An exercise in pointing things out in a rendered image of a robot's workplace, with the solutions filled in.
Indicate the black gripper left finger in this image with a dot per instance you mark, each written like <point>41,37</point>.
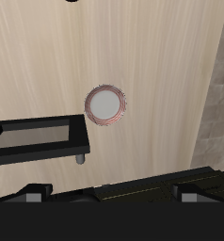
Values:
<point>35,192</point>

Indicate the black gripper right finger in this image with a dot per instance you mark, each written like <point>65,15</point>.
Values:
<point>186,192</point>

